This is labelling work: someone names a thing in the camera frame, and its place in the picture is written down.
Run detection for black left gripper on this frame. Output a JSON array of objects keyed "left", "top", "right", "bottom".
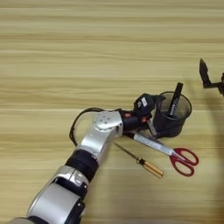
[{"left": 122, "top": 94, "right": 179, "bottom": 140}]

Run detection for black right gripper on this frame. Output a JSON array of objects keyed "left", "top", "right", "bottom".
[{"left": 199, "top": 58, "right": 224, "bottom": 97}]

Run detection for black mesh pen cup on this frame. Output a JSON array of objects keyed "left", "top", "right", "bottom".
[{"left": 152, "top": 91, "right": 193, "bottom": 139}]

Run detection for black marker pen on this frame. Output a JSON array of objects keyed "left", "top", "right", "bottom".
[{"left": 168, "top": 82, "right": 185, "bottom": 118}]

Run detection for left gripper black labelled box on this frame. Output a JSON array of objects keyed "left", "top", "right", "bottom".
[{"left": 133, "top": 93, "right": 156, "bottom": 117}]

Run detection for red handled scissors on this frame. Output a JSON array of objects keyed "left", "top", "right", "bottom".
[{"left": 139, "top": 130, "right": 200, "bottom": 178}]

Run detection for amber handled screwdriver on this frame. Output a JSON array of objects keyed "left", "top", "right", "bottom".
[{"left": 113, "top": 142, "right": 165, "bottom": 179}]

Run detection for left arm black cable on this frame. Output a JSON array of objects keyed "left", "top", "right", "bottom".
[{"left": 68, "top": 107, "right": 122, "bottom": 147}]

